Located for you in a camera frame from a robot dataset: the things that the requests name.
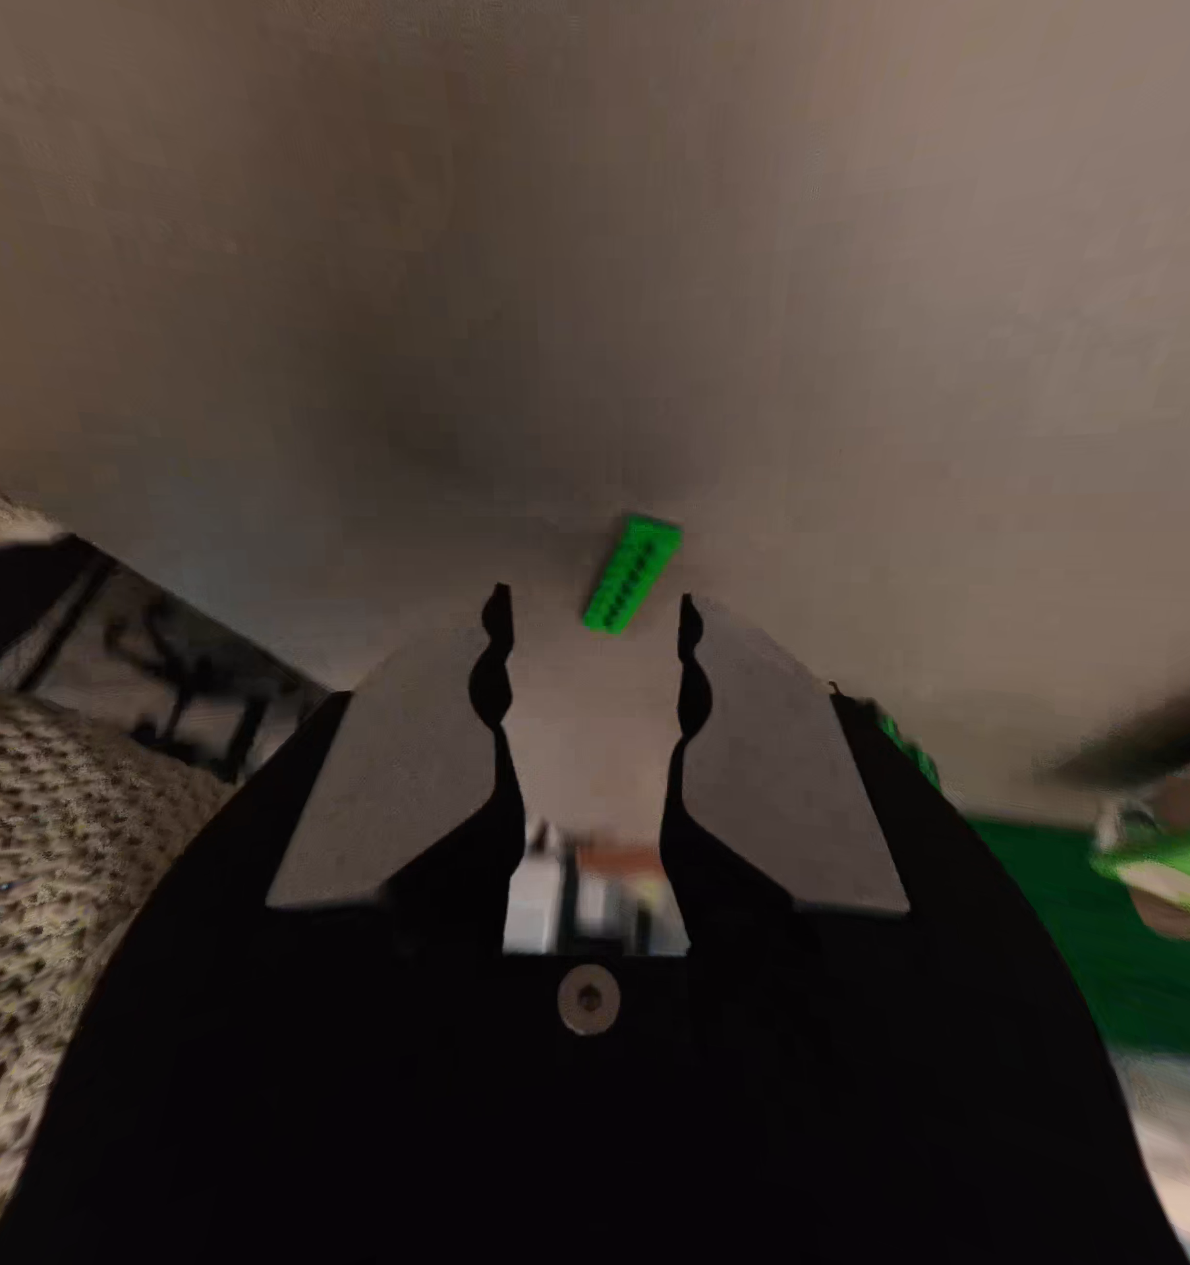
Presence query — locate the person's cream knit sweater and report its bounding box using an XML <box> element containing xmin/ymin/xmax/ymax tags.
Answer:
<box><xmin>0</xmin><ymin>469</ymin><xmax>245</xmax><ymax>1246</ymax></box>

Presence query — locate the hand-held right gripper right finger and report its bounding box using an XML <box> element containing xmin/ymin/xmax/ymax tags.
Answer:
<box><xmin>659</xmin><ymin>592</ymin><xmax>913</xmax><ymax>924</ymax></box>

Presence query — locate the grey black patterned cloth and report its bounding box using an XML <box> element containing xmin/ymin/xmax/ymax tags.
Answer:
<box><xmin>0</xmin><ymin>533</ymin><xmax>332</xmax><ymax>782</ymax></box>

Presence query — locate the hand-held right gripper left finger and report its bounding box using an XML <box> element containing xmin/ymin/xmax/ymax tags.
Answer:
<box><xmin>263</xmin><ymin>582</ymin><xmax>527</xmax><ymax>924</ymax></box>

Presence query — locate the green lego plate with holes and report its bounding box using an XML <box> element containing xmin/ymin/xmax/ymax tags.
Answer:
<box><xmin>581</xmin><ymin>513</ymin><xmax>684</xmax><ymax>636</ymax></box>

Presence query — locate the green lego creeper model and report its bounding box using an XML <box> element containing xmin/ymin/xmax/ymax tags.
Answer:
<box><xmin>876</xmin><ymin>708</ymin><xmax>945</xmax><ymax>794</ymax></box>

